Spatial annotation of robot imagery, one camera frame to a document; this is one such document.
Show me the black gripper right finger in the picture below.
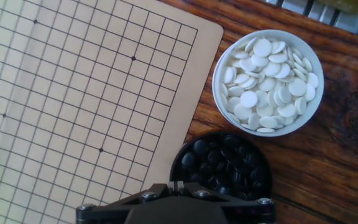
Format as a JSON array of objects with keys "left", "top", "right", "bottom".
[{"left": 178, "top": 182, "right": 276, "bottom": 224}]

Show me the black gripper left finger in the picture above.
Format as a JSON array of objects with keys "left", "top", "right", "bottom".
[{"left": 75, "top": 182, "right": 177, "bottom": 224}]

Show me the brown wooden board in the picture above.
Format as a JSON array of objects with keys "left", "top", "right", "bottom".
[{"left": 158, "top": 0, "right": 358, "bottom": 224}]

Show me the beige go board mat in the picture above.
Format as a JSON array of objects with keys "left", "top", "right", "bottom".
[{"left": 0, "top": 0, "right": 224, "bottom": 224}]

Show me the black go stones pile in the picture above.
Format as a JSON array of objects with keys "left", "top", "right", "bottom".
[{"left": 178, "top": 135, "right": 269, "bottom": 200}]

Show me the black round bowl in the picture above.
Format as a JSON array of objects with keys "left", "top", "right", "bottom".
[{"left": 169, "top": 130, "right": 273, "bottom": 202}]

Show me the white go stones pile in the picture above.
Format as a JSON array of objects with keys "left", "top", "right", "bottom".
[{"left": 221, "top": 37, "right": 319, "bottom": 134}]

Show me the white round bowl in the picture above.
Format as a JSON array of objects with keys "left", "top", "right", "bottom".
[{"left": 211, "top": 29, "right": 325, "bottom": 138}]

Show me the gold tissue pack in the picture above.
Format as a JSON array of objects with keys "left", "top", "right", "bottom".
[{"left": 315, "top": 0, "right": 358, "bottom": 16}]

